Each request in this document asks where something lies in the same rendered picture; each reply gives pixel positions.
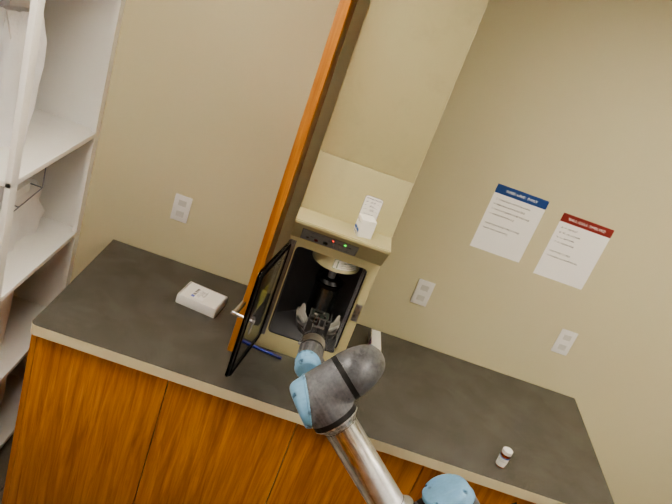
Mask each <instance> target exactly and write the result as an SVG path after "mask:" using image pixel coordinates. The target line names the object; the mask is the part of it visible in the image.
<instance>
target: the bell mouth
mask: <svg viewBox="0 0 672 504"><path fill-rule="evenodd" d="M312 255H313V258H314V259H315V261H316V262H317V263H319V264H320V265H321V266H323V267H324V268H326V269H328V270H331V271H333V272H336V273H340V274H355V273H357V272H358V271H359V269H360V268H359V267H358V266H355V265H352V264H349V263H346V262H343V261H341V260H338V259H335V258H332V257H329V256H326V255H323V254H321V253H318V252H315V251H313V253H312Z"/></svg>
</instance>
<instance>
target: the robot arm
mask: <svg viewBox="0 0 672 504"><path fill-rule="evenodd" d="M329 315H330V314H328V313H325V312H323V311H320V310H317V309H314V308H313V307H312V308H311V311H310V314H309V318H308V317H307V315H306V305H305V303H303V304H302V306H301V307H298V308H297V310H296V325H297V327H298V328H299V329H300V330H301V332H302V334H303V337H302V339H301V342H300V341H299V342H298V345H300V346H299V349H298V353H297V356H296V358H295V366H294V370H295V373H296V375H297V376H298V377H299V378H297V379H296V380H294V381H293V382H292V383H291V384H290V393H291V396H292V399H293V401H294V404H295V406H296V409H297V411H298V413H299V416H300V418H301V420H302V422H303V424H304V426H305V428H306V429H311V428H312V427H313V429H314V430H315V432H316V433H317V434H321V435H325V436H326V437H327V439H328V441H329V442H330V444H331V446H332V447H333V449H334V451H335V452H336V454H337V455H338V457H339V459H340V460H341V462H342V464H343V465H344V467H345V469H346V470H347V472H348V473H349V475H350V477H351V478H352V480H353V482H354V483H355V485H356V487H357V488H358V490H359V491H360V493H361V495H362V496H363V498H364V500H365V501H366V503H367V504H480V503H479V501H478V499H477V497H476V496H475V492H474V490H473V489H472V488H471V487H470V485H469V484H468V482H467V481H466V480H465V479H464V478H463V477H461V476H459V475H456V474H441V475H438V476H436V477H434V478H432V479H430V480H429V481H428V482H427V483H426V484H425V487H424V488H423V490H422V497H421V498H420V499H418V500H417V501H415V502H414V501H413V499H412V498H411V497H410V496H408V495H403V494H402V493H401V491H400V489H399V488H398V486H397V484H396V483H395V481H394V479H393V478H392V476H391V474H390V473H389V471H388V469H387V468H386V466H385V464H384V463H383V461H382V459H381V458H380V456H379V454H378V453H377V451H376V450H375V448H374V446H373V445H372V443H371V441H370V440H369V438H368V436H367V435H366V433H365V431H364V430H363V428H362V426H361V425H360V423H359V421H358V420H357V418H356V416H355V415H356V411H357V406H356V404H355V403H354V401H355V400H356V399H358V398H359V397H360V396H363V395H364V394H365V393H367V392H368V391H369V390H370V389H371V388H372V387H373V386H374V385H375V384H376V383H377V382H378V380H379V379H380V378H381V376H382V375H383V372H384V370H385V358H384V356H383V354H382V352H381V351H380V350H379V349H378V348H376V347H375V346H373V345H372V344H369V345H368V344H363V345H358V346H354V347H351V348H348V349H345V350H343V351H341V352H339V353H337V354H336V355H335V356H333V357H331V358H330V359H328V360H326V361H325V360H324V359H323V354H324V349H325V340H327V339H331V338H333V336H334V335H335V333H336V332H337V330H338V328H339V326H340V315H339V316H337V317H336V319H335V320H334V322H333V323H331V321H332V316H333V314H332V315H331V318H330V321H328V320H329ZM327 323H329V325H327ZM336 356H337V357H336ZM339 361H340V362H339ZM354 386H355V387H354ZM357 391H358V392H357Z"/></svg>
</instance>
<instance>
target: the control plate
mask: <svg viewBox="0 0 672 504"><path fill-rule="evenodd" d="M306 236H308V237H309V238H307V237H306ZM300 237H301V238H303V239H306V240H309V241H312V242H315V241H314V239H317V240H318V242H315V243H318V244H321V245H323V246H326V247H329V248H332V249H335V250H338V251H341V252H343V253H346V254H349V255H352V256H355V255H356V253H357V251H358V250H359V247H356V246H353V245H350V244H347V243H344V242H342V241H339V240H336V239H333V238H330V237H327V236H325V235H322V234H319V233H316V232H313V231H310V230H307V229H305V228H303V230H302V233H301V236H300ZM323 241H324V242H327V243H328V244H327V245H324V244H323ZM332 241H334V242H332ZM332 245H334V246H335V247H333V246H332ZM344 245H346V246H344ZM339 248H342V249H341V250H339ZM346 250H348V252H346Z"/></svg>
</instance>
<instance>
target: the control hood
mask: <svg viewBox="0 0 672 504"><path fill-rule="evenodd" d="M354 226H355V225H353V224H350V223H347V222H344V221H341V220H338V219H336V218H333V217H330V216H327V215H324V214H321V213H318V212H316V211H313V210H310V209H307V208H304V207H300V209H299V212H298V214H297V217H296V219H295V222H294V226H293V229H292V232H291V234H292V235H293V236H296V237H299V238H301V237H300V236H301V233H302V230H303V228H305V229H307V230H310V231H313V232H316V233H319V234H322V235H325V236H327V237H330V238H333V239H336V240H339V241H342V242H344V243H347V244H350V245H353V246H356V247H359V250H358V251H357V253H356V255H355V256H353V257H356V258H359V259H362V260H365V261H367V262H370V263H373V264H376V265H379V266H381V265H382V264H383V263H384V261H385V260H386V259H387V257H388V256H389V255H390V253H391V238H389V237H387V236H384V235H381V234H378V233H375V232H373V235H372V237H371V239H367V238H362V237H358V236H356V234H355V232H354Z"/></svg>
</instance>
